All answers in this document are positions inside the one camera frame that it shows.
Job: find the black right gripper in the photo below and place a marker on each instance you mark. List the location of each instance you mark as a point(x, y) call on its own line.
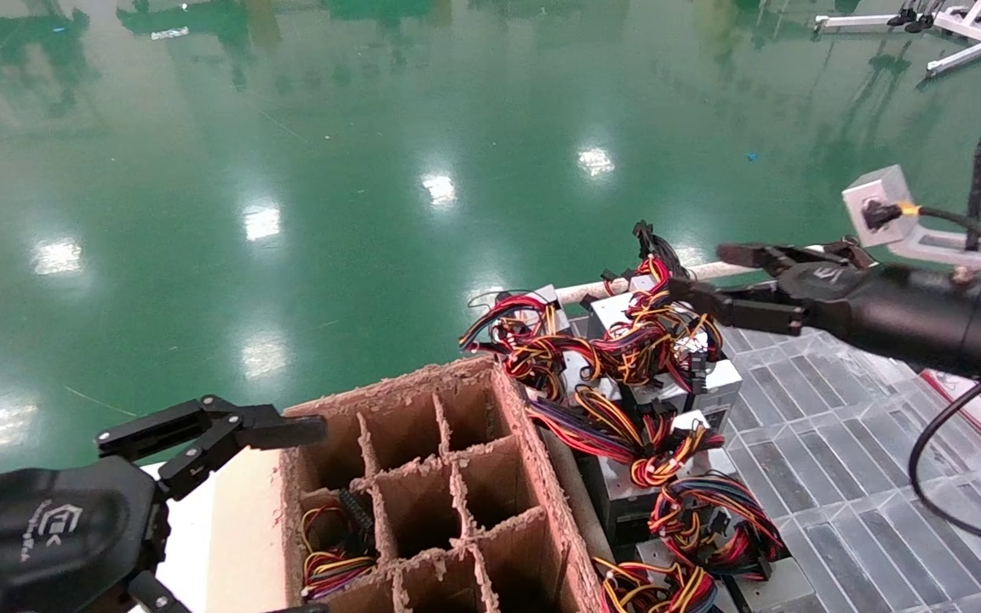
point(908, 315)

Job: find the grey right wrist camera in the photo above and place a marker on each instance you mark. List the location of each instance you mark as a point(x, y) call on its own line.
point(878, 191)

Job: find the white rack rail tube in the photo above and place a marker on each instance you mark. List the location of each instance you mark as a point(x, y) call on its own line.
point(584, 292)

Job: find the black tube corner connector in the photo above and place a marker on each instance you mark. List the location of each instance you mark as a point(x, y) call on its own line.
point(852, 249)

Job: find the white metal floor stand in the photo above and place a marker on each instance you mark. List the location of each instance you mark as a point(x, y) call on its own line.
point(974, 51)

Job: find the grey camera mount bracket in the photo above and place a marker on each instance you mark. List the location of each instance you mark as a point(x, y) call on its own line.
point(967, 251)

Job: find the clear plastic slatted rack shelf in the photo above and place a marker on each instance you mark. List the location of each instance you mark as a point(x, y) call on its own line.
point(840, 477)

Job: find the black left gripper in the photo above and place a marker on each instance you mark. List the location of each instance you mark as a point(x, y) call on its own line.
point(48, 536)

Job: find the cardboard box with dividers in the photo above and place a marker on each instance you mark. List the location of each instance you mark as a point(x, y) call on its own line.
point(533, 477)

